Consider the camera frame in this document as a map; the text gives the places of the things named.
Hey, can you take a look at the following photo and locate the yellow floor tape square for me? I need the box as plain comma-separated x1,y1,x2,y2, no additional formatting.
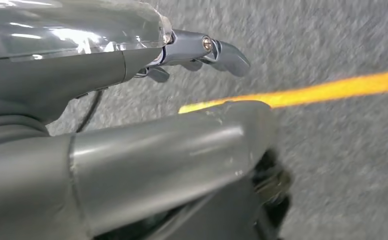
178,68,388,115

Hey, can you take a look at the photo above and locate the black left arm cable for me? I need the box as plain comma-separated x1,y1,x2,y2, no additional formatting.
75,90,104,134

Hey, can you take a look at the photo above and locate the dark robot leg part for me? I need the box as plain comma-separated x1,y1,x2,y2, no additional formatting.
92,148,293,240

